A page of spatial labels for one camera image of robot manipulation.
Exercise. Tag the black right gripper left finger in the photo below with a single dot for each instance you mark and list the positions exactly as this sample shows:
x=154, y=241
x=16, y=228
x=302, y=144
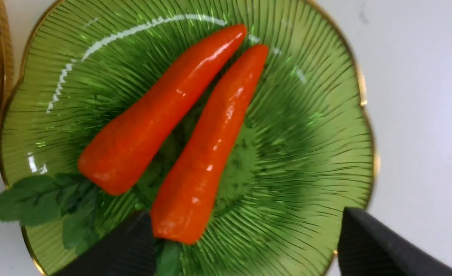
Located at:
x=128, y=250

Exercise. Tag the orange toy carrot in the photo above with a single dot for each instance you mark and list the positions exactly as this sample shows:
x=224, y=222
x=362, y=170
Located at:
x=185, y=200
x=119, y=154

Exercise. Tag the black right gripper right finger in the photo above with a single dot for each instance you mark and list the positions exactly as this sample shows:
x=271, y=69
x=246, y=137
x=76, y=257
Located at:
x=367, y=247

